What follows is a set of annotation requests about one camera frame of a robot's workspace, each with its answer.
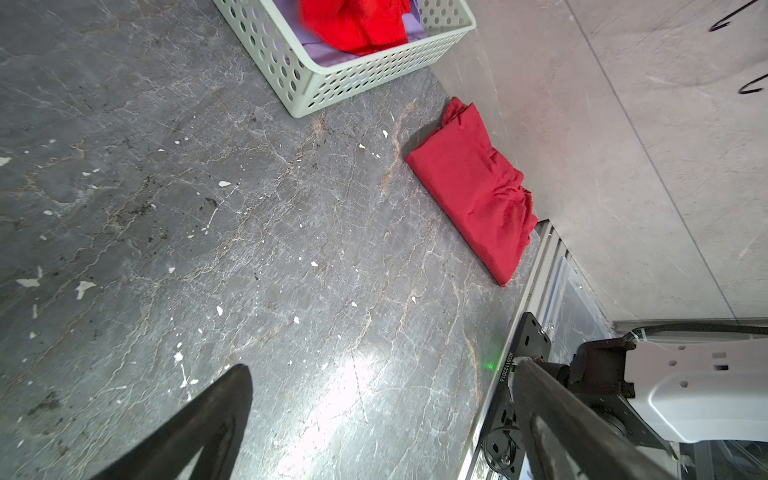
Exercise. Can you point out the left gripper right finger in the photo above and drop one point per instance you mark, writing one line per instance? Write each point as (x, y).
(563, 437)

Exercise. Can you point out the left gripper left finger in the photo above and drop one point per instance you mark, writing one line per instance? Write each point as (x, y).
(207, 432)

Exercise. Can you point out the bright red t-shirt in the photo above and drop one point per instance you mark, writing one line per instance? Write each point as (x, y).
(358, 27)

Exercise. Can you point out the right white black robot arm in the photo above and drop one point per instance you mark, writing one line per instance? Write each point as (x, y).
(678, 382)

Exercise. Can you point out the folded dark red t-shirt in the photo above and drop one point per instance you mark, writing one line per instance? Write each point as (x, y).
(479, 190)

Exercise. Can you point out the light green plastic basket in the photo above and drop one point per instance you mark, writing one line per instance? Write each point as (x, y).
(303, 86)

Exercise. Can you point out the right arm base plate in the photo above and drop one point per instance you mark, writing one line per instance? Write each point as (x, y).
(501, 440)

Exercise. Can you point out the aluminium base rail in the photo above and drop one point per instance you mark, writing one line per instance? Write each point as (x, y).
(565, 306)

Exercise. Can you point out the black wire hook rack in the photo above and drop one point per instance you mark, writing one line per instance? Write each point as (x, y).
(746, 27)

